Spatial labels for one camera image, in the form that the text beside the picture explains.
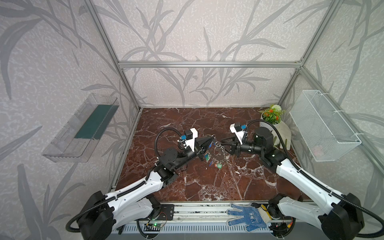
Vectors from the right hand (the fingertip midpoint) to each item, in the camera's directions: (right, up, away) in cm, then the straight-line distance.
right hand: (221, 138), depth 71 cm
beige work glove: (+46, -2, +33) cm, 57 cm away
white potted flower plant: (+35, +12, +23) cm, 44 cm away
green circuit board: (-31, -42, 0) cm, 52 cm away
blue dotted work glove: (+15, -39, +1) cm, 42 cm away
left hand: (-4, +2, -8) cm, 9 cm away
